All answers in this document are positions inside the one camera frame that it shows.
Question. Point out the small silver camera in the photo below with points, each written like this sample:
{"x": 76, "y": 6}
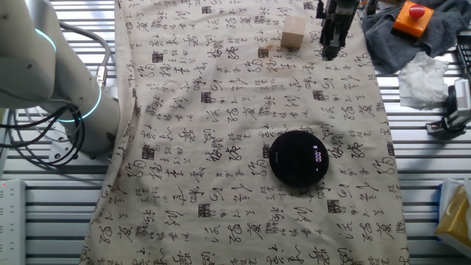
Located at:
{"x": 461, "y": 103}

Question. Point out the light wooden block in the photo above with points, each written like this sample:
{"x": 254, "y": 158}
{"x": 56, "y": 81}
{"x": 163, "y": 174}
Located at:
{"x": 293, "y": 33}

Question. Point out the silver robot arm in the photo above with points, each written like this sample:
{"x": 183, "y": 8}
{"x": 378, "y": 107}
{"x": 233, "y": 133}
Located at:
{"x": 55, "y": 73}

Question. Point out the black keyboard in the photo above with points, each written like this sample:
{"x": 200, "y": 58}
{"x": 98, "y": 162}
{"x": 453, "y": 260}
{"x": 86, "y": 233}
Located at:
{"x": 465, "y": 57}

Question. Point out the black round digital scale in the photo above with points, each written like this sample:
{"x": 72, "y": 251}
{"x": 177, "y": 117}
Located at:
{"x": 294, "y": 162}

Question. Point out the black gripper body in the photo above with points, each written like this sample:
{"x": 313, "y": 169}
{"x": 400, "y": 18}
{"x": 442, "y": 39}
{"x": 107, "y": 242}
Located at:
{"x": 338, "y": 16}

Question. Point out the white crumpled tissue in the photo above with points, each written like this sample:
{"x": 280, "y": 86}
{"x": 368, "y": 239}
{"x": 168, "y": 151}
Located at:
{"x": 423, "y": 81}

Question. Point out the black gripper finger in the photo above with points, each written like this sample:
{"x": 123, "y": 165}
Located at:
{"x": 338, "y": 46}
{"x": 326, "y": 46}

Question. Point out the white power strip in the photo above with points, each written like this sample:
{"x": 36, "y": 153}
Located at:
{"x": 11, "y": 221}

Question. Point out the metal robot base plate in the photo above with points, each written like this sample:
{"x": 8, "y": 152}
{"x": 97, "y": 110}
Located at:
{"x": 60, "y": 148}

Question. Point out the orange emergency stop button box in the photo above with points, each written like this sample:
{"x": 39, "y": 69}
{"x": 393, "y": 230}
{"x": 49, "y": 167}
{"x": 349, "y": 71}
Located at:
{"x": 412, "y": 24}

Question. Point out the beige calligraphy print cloth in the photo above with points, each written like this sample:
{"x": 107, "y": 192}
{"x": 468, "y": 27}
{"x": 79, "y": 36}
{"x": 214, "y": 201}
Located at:
{"x": 184, "y": 147}

